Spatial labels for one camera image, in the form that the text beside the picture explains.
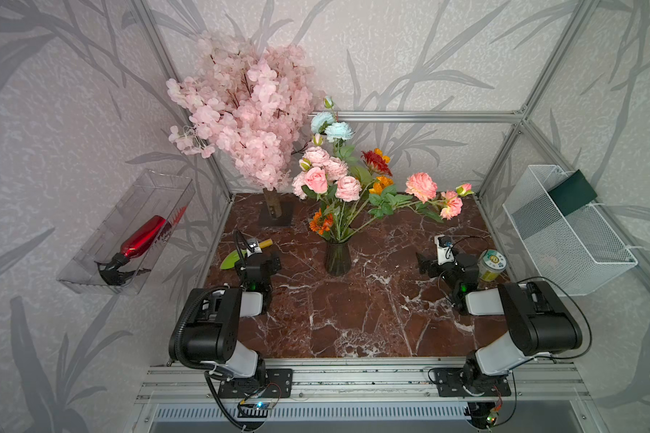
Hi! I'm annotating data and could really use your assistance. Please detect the aluminium front rail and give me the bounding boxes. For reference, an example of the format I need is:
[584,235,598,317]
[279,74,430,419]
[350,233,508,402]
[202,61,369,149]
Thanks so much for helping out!
[135,357,592,404]

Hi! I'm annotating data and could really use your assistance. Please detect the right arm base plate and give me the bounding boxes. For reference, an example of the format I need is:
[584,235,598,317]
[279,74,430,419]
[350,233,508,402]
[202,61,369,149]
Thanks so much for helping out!
[427,367,512,398]

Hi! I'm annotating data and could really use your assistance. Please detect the pink cherry blossom tree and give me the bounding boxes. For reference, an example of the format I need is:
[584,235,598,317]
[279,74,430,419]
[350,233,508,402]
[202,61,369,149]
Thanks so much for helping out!
[166,32,315,192]

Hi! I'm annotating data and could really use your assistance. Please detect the red and orange flowers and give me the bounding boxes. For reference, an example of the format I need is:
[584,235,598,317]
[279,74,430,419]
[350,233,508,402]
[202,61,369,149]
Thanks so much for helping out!
[307,148,397,237]

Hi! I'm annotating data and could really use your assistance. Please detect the white wire mesh basket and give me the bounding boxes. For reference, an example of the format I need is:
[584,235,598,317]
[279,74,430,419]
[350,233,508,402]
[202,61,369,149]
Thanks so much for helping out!
[503,165,638,297]

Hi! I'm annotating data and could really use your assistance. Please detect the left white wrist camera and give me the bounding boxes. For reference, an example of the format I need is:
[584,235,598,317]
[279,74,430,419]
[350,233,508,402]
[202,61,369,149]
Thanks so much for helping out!
[247,237,262,256]

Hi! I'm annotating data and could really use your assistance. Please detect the green tape roll can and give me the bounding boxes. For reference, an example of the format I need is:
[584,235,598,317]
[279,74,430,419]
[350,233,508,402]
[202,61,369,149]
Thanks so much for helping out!
[478,249,507,283]

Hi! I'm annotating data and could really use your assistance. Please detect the clear plastic wall bin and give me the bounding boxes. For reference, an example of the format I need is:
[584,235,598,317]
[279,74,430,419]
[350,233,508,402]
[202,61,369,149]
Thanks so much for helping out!
[57,169,196,296]

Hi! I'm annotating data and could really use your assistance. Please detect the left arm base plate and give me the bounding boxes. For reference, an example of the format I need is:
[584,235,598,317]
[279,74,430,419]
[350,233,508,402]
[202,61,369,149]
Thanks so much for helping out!
[218,368,294,399]

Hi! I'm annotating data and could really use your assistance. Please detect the pink ranunculus flower stem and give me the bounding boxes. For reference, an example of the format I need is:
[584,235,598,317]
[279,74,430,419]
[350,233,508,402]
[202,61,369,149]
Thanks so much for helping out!
[292,171,363,243]

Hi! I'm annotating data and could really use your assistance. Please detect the light blue carnation stem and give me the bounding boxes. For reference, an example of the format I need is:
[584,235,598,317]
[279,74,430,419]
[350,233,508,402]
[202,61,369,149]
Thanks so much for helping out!
[311,96,355,163]

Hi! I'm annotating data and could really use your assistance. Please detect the pale pink carnation stem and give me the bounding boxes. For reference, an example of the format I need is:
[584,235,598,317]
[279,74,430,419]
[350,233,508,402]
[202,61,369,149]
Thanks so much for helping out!
[299,146,348,181]

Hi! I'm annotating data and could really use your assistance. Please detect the dark green card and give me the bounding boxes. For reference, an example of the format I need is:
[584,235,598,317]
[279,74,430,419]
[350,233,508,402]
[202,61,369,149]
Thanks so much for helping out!
[548,170,598,217]

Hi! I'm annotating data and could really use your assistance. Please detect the peach pink peony stem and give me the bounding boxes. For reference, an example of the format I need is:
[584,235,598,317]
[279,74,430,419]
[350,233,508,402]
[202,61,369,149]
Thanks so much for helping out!
[368,172,474,222]

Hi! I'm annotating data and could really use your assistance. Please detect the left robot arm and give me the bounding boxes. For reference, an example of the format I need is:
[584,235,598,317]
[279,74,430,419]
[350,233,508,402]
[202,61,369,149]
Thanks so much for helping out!
[168,253,282,387]

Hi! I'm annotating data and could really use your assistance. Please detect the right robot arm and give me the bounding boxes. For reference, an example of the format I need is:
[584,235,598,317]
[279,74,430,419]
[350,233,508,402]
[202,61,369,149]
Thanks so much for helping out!
[415,253,583,388]

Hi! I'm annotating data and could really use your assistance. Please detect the green yellow garden trowel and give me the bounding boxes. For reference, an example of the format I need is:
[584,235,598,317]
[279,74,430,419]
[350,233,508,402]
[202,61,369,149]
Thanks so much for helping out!
[220,238,273,270]

